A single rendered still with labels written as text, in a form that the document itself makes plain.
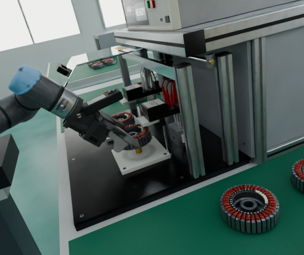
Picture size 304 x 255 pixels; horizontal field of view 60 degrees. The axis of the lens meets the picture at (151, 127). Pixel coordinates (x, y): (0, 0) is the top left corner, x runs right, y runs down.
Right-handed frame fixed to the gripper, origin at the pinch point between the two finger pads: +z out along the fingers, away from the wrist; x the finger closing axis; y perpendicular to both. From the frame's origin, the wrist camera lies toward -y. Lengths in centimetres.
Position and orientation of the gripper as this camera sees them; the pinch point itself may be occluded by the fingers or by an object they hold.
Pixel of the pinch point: (134, 136)
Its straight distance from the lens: 79.4
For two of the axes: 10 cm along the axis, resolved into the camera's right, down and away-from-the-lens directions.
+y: -5.8, 8.1, 1.0
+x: 3.3, 3.4, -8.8
